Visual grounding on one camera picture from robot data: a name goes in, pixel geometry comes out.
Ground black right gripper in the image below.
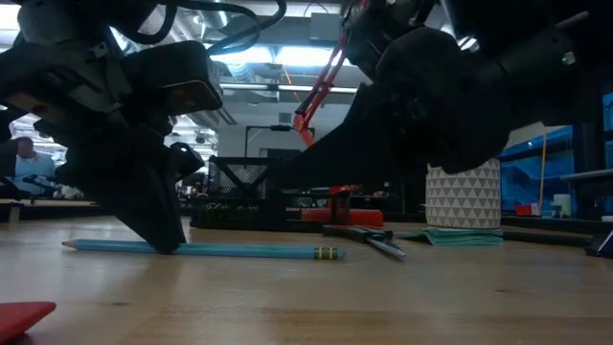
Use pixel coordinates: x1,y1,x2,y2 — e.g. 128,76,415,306
275,0,511,189

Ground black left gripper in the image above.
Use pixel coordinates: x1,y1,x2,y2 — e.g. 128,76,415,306
0,42,206,255

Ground red-handled scissors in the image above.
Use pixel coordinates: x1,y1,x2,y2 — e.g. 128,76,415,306
321,223,408,263

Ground blue pencil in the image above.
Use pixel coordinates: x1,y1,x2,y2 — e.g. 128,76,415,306
61,238,347,262

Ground blue sticky note pad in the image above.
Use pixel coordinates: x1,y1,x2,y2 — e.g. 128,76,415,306
395,227,505,247

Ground red eraser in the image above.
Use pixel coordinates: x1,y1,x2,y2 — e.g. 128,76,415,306
0,301,57,344

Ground black binder clip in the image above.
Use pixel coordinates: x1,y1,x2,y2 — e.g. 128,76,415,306
584,229,613,260

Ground black mesh desk organizer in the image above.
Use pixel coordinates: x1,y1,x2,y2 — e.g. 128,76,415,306
190,155,353,232

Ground red desk lamp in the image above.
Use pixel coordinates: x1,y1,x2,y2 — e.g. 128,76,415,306
291,0,385,229

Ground ceiling light panel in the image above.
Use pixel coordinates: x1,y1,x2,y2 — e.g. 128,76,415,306
210,43,353,68

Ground succulent in white patterned pot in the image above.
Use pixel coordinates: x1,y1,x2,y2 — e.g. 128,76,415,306
424,157,502,230

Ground person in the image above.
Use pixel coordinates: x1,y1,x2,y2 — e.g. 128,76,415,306
11,136,58,197

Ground black aluminium table frame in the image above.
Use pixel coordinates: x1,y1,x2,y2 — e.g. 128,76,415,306
0,199,613,237

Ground black background stand frame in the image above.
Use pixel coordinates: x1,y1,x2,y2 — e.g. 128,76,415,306
243,124,316,160

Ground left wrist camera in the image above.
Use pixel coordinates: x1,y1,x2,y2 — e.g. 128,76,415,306
122,40,224,119

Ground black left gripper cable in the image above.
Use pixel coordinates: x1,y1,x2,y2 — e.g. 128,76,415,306
109,0,288,57

